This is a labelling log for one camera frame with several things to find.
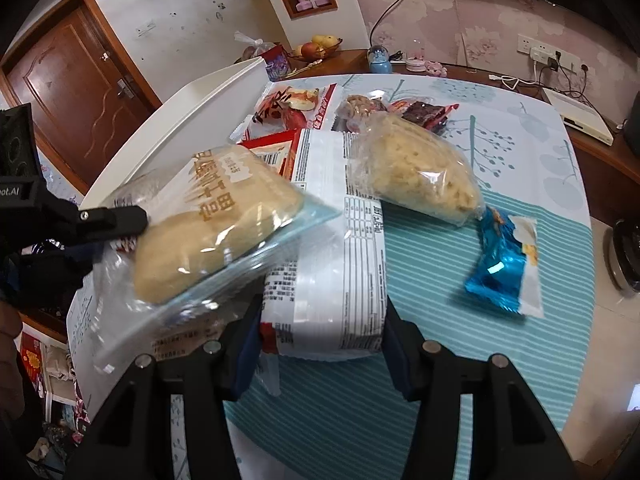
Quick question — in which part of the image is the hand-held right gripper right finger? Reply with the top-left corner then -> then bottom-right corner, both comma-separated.
382,297 -> 586,480

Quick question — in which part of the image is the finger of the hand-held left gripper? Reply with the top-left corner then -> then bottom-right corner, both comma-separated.
45,192 -> 149,242
20,237 -> 108,303

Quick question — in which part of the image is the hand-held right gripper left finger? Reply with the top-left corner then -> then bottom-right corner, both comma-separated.
65,292 -> 266,480

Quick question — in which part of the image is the large white snack bag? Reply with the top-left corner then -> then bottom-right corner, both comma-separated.
257,127 -> 391,363

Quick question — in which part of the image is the clear round bread packet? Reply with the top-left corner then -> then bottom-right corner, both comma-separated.
92,145 -> 343,368

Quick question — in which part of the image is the white plastic storage bin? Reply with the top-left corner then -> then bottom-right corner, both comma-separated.
80,56 -> 268,211

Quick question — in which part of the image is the blue snack packet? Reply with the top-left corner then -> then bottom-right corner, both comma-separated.
464,207 -> 545,318

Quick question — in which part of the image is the clear crumbly cake packet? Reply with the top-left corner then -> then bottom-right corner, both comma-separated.
347,115 -> 486,226

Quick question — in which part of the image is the clear red candy packet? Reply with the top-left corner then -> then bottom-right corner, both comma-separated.
400,101 -> 461,136

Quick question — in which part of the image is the clear nut packet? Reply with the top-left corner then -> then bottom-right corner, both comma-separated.
334,94 -> 388,133

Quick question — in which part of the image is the white and red snack bag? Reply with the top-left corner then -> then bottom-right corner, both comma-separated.
230,82 -> 336,143

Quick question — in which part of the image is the dark glass kettle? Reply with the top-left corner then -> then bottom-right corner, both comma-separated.
602,217 -> 640,293

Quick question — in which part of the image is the glass fruit bowl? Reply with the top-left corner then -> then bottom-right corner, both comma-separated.
290,35 -> 343,61

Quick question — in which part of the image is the pink round music box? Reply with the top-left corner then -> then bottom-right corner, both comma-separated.
406,40 -> 427,72

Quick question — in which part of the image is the blue snow globe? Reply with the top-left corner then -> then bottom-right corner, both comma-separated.
367,45 -> 392,75

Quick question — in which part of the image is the white set-top box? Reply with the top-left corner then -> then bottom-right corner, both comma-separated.
542,87 -> 615,147

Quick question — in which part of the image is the black speaker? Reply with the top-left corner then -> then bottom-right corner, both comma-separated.
622,110 -> 640,161

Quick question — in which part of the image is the white charging cable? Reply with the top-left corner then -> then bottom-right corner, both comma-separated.
489,74 -> 543,92

